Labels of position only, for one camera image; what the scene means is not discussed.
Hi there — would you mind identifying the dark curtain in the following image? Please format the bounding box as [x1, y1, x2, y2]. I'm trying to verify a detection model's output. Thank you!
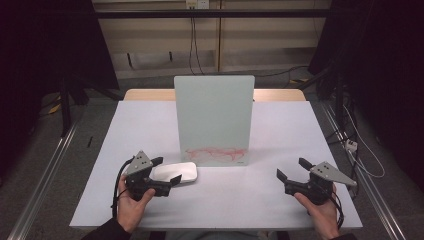
[308, 0, 424, 193]
[0, 0, 120, 171]

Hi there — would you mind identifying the white wall socket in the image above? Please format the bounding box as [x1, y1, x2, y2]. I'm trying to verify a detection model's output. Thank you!
[185, 0, 210, 10]

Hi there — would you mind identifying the black horizontal metal bar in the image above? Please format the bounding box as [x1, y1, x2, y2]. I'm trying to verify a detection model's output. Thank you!
[94, 9, 334, 19]

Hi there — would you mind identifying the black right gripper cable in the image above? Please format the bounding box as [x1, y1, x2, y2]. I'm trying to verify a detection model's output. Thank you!
[328, 191, 346, 231]

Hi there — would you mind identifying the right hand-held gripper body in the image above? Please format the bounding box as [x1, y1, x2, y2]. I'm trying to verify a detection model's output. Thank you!
[284, 161, 358, 206]

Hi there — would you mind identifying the pale green glass whiteboard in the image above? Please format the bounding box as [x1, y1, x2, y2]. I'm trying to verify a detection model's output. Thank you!
[173, 75, 256, 167]

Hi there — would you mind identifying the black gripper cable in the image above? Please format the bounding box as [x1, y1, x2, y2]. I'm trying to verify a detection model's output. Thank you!
[328, 191, 346, 231]
[110, 156, 135, 220]

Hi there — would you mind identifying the white table mat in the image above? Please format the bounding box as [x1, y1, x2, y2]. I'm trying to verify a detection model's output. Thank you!
[69, 100, 364, 231]

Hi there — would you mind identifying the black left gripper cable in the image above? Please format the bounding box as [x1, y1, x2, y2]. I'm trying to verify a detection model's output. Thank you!
[110, 156, 135, 220]

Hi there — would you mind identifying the black hanging cable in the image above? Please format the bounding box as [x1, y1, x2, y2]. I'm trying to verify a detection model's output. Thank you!
[188, 8, 196, 76]
[193, 8, 205, 75]

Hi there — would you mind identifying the white cable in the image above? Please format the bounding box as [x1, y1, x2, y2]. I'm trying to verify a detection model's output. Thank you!
[343, 104, 386, 179]

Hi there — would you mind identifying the person's left hand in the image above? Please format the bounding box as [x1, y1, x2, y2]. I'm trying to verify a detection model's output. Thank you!
[116, 175, 157, 234]

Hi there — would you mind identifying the black metal stand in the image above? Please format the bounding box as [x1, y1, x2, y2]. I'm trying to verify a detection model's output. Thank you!
[59, 74, 125, 138]
[298, 66, 348, 134]

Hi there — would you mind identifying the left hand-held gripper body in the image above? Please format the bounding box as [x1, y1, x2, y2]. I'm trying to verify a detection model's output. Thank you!
[123, 150, 173, 202]

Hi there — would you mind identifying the black floor cable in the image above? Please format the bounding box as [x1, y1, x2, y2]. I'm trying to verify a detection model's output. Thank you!
[203, 65, 310, 79]

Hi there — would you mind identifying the person's right hand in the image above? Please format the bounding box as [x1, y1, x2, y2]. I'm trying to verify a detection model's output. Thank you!
[293, 184, 342, 240]

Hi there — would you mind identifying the aluminium floor rail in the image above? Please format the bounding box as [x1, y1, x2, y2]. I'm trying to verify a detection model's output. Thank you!
[321, 101, 408, 240]
[8, 123, 80, 240]

